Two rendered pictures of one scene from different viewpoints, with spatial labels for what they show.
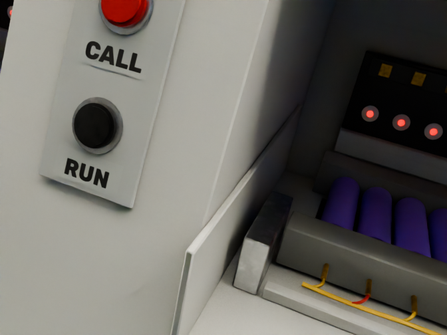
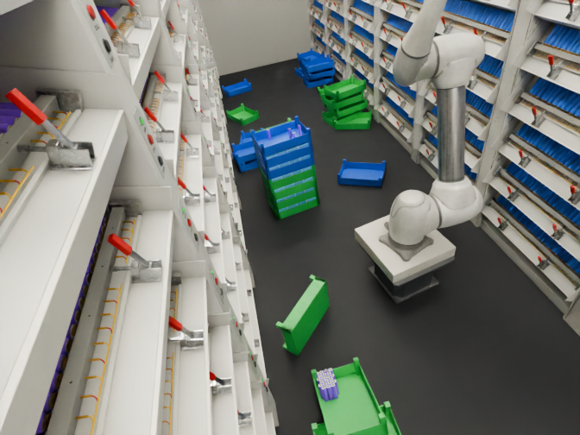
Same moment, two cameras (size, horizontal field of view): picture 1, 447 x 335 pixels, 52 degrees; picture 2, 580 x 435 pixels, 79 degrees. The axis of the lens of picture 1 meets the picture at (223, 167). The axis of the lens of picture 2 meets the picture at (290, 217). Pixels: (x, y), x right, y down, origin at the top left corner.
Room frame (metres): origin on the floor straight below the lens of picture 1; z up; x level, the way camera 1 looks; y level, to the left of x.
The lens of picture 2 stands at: (0.30, 1.33, 1.49)
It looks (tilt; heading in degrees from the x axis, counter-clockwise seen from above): 41 degrees down; 252
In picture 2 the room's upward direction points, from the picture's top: 12 degrees counter-clockwise
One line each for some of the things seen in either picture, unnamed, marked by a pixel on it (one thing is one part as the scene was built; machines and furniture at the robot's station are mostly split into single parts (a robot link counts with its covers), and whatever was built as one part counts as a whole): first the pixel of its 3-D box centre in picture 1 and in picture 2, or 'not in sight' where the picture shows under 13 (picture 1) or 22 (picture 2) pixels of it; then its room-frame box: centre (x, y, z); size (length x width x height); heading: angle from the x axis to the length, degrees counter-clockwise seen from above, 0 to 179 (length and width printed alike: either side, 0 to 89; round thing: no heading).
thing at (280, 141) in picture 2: not in sight; (280, 135); (-0.31, -0.42, 0.52); 0.30 x 0.20 x 0.08; 175
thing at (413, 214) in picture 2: not in sight; (411, 214); (-0.53, 0.45, 0.43); 0.18 x 0.16 x 0.22; 166
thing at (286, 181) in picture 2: not in sight; (286, 169); (-0.31, -0.42, 0.28); 0.30 x 0.20 x 0.08; 175
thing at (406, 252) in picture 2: not in sight; (402, 235); (-0.52, 0.42, 0.29); 0.22 x 0.18 x 0.06; 98
